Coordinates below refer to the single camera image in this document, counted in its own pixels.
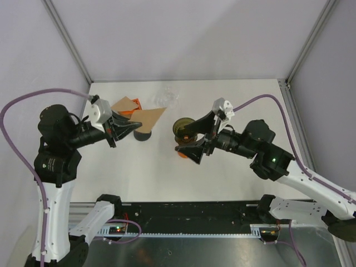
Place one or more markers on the orange coffee filter box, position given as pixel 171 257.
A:
pixel 128 113

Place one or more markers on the black red carafe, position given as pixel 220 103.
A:
pixel 139 136

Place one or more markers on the clear glass dripper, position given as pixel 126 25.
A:
pixel 167 96

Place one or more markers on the dark green dripper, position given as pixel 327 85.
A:
pixel 183 136

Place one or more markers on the brown paper coffee filter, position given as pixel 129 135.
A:
pixel 148 118

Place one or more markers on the orange glass carafe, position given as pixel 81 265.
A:
pixel 183 155

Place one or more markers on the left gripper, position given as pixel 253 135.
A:
pixel 121 126

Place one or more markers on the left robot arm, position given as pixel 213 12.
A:
pixel 63 133

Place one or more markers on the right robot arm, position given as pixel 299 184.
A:
pixel 330 207

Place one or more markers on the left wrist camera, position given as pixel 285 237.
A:
pixel 99 112

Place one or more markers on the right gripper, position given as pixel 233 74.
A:
pixel 205 125

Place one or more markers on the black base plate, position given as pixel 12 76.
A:
pixel 194 218

